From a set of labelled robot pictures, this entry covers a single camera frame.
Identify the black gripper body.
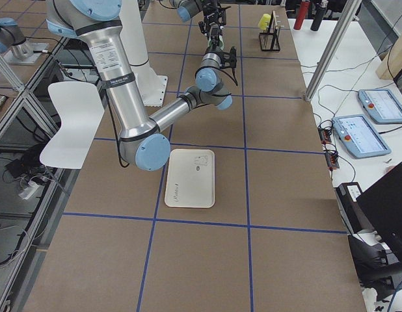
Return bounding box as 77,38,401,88
217,49,232,67
198,3,228,33

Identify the pale green plastic cup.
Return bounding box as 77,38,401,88
205,32,224,53

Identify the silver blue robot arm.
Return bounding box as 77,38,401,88
46,0,237,171
170,0,230,49

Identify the yellow plastic cup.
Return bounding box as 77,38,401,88
258,13,273,32

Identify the cream rabbit print tray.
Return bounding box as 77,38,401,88
165,149,215,209

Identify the red bottle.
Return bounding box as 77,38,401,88
293,0,310,30

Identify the black bottle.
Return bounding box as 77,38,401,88
310,0,328,31

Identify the near blue teach pendant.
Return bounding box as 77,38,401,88
332,114,392,159

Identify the blue teach pendant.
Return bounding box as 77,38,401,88
332,114,392,159
358,88,402,124

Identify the white plastic chair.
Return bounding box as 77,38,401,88
40,81,104,169

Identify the far blue teach pendant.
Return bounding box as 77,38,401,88
358,88,402,124

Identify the black box with label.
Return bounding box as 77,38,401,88
334,182,374,233

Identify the black laptop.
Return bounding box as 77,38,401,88
356,162,402,261

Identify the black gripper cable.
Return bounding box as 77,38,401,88
220,61,239,87

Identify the black wire cup rack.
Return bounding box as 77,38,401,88
258,10,281,52

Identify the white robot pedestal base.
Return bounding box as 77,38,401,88
119,0,168,107

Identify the aluminium frame post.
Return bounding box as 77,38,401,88
304,0,362,102

